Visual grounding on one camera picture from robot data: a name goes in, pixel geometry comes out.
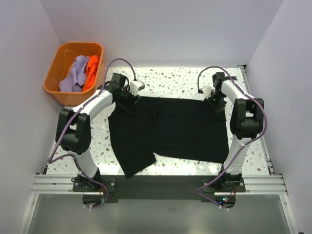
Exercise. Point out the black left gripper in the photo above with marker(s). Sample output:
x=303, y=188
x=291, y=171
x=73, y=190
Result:
x=129, y=107

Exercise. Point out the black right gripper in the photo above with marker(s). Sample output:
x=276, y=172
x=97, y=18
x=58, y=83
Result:
x=217, y=108

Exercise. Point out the black t shirt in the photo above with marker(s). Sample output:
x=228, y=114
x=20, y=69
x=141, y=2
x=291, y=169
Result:
x=172, y=127

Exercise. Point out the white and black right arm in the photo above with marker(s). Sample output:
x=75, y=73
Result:
x=246, y=124

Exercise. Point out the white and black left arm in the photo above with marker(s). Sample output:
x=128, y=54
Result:
x=74, y=128

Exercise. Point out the orange t shirt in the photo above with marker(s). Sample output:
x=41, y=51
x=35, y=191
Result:
x=91, y=72

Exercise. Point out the lavender t shirt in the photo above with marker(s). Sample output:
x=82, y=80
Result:
x=76, y=77

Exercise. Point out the orange plastic basket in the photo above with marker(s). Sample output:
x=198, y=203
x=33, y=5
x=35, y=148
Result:
x=61, y=65

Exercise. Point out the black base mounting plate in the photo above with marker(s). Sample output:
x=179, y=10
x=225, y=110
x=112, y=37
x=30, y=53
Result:
x=113, y=188

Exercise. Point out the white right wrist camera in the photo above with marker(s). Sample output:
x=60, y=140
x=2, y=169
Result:
x=207, y=90

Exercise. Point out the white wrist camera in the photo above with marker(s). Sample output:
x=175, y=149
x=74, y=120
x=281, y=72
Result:
x=136, y=86
x=207, y=90

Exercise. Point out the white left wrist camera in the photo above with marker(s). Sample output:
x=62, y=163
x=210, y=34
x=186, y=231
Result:
x=136, y=86

